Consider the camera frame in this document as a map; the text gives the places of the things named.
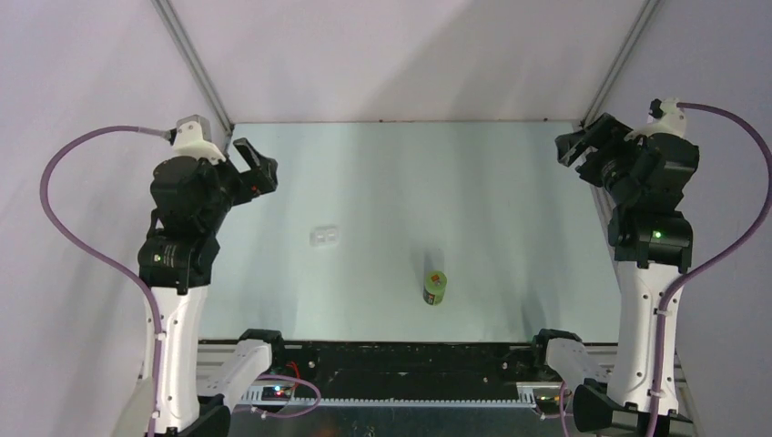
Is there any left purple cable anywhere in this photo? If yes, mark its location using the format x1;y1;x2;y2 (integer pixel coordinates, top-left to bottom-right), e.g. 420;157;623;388
39;126;176;437

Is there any right electronics board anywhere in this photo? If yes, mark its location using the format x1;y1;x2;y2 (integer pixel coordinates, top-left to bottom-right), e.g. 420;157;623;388
534;393;570;408

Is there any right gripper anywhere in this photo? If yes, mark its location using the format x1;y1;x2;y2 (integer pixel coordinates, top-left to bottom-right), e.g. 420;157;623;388
554;112;645;205

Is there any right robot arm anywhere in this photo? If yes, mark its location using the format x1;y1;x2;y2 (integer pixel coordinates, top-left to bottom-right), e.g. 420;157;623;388
529;103;699;436

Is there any green pill bottle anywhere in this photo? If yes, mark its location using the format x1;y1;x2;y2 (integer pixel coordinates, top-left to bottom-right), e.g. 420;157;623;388
422;270;447;306

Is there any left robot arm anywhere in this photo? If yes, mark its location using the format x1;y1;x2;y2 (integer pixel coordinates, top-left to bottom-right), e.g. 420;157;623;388
137;138;288;436

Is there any left electronics board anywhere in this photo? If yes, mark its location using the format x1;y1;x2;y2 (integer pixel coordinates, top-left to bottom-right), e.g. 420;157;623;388
260;385;294;402

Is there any purple cable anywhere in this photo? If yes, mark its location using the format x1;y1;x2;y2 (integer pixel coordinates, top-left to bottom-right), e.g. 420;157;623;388
645;102;772;437
39;126;176;437

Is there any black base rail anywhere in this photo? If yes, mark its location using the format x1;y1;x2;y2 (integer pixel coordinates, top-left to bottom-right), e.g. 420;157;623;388
269;341;554;402

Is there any white cable duct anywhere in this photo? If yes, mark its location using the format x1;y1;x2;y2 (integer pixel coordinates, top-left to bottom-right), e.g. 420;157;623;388
238;386;537;408

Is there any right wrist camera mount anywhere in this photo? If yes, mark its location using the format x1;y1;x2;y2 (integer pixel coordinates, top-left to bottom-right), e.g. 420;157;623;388
625;97;686;140

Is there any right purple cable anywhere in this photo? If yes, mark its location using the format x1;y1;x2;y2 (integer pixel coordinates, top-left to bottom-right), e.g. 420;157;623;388
645;102;772;437

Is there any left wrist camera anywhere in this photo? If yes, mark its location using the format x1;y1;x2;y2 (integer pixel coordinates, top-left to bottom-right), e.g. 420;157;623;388
171;115;227;165

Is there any electronics board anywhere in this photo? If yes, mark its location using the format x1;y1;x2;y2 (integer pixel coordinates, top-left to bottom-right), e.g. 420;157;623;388
534;393;570;408
260;385;294;402

